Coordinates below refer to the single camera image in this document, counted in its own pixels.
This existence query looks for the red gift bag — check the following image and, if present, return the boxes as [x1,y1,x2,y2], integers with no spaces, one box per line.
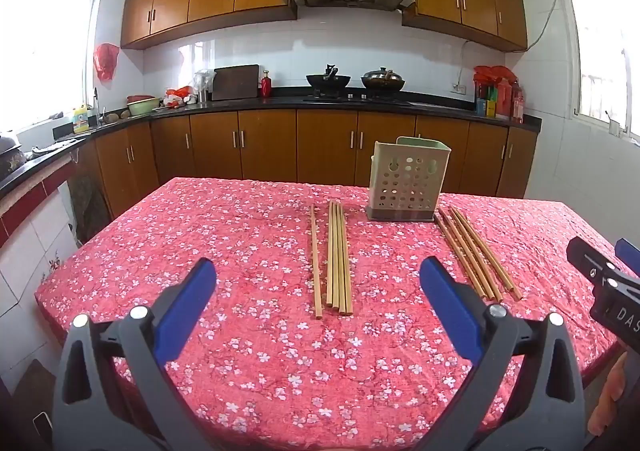
[472,64,519,118]

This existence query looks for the dark pot with lid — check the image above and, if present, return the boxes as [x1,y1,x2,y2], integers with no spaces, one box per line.
[360,66,406,93]

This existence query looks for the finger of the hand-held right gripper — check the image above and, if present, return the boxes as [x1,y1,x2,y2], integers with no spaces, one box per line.
[566,235,622,285]
[614,237,640,278]

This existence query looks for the hanging red plastic bag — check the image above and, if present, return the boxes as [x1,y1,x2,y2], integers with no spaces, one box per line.
[93,42,121,82]

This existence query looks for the dark cutting board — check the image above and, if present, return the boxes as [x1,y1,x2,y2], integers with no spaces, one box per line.
[212,64,261,101]

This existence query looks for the green basin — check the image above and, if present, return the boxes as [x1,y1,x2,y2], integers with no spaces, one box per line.
[126,98,161,117]

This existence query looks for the person's right hand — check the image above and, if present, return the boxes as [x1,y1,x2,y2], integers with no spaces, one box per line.
[588,353,632,437]

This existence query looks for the red sauce bottle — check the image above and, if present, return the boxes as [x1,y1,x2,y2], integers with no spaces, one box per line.
[509,80,525,124]

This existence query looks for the beige perforated utensil holder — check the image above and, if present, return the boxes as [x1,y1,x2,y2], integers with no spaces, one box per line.
[366,136,452,223]

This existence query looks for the dark metal pot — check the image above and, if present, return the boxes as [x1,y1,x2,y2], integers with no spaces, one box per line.
[0,133,24,168]

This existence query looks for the white kitchen appliance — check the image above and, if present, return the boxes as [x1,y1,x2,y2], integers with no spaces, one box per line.
[193,68,216,103]

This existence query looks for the red and white plastic bag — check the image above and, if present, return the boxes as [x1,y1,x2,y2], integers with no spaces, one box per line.
[162,86,199,110]

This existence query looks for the red floral tablecloth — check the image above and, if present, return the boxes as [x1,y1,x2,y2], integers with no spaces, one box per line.
[35,176,632,451]

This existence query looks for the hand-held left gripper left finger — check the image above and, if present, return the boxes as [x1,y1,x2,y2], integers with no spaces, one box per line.
[52,257,217,451]

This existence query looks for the black wok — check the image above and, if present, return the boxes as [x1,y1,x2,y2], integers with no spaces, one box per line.
[306,64,353,93]

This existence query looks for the brown kitchen cabinet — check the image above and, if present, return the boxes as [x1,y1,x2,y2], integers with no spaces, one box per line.
[0,86,543,198]

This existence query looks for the colourful seasoning box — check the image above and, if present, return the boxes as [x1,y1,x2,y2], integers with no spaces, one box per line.
[475,85,499,118]

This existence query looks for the wooden lower kitchen cabinets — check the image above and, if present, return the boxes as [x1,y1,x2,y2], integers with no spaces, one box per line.
[94,108,539,220]

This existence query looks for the gas stove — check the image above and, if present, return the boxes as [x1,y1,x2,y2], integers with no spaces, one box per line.
[302,90,412,105]

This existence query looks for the white wall cable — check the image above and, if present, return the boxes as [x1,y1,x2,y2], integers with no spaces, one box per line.
[457,0,559,87]

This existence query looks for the window beside condiments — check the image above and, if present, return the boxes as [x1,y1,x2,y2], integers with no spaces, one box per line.
[552,0,640,143]

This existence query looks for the window beside sink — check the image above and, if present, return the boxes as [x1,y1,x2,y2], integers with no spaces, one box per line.
[0,0,106,133]

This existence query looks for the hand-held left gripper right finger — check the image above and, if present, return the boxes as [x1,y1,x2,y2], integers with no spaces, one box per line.
[419,256,587,451]

